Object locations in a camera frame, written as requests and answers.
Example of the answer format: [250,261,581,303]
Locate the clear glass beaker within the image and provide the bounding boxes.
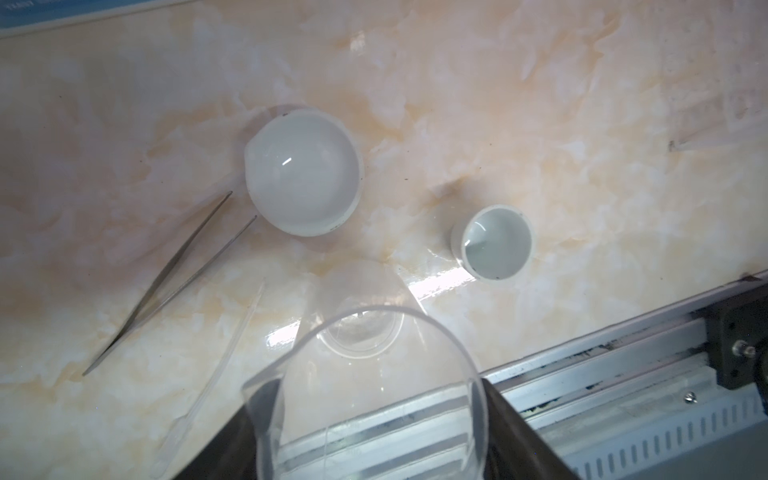
[243,260,488,479]

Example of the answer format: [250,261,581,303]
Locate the metal tweezers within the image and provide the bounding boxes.
[82,191,259,377]

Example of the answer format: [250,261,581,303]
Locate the small white ceramic crucible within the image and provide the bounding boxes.
[450,204,535,282]

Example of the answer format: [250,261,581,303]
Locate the blue plastic bin lid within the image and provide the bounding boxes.
[1,0,185,38]

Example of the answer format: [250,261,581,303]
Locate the clear plastic pipette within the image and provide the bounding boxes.
[149,281,266,480]

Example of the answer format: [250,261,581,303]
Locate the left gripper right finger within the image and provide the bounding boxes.
[482,379,578,480]

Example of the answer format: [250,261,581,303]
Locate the large white ceramic dish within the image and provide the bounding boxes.
[244,108,364,237]

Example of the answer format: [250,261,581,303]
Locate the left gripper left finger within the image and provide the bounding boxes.
[174,379,281,480]

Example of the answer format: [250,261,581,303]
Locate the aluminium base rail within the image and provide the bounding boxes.
[275,269,768,480]

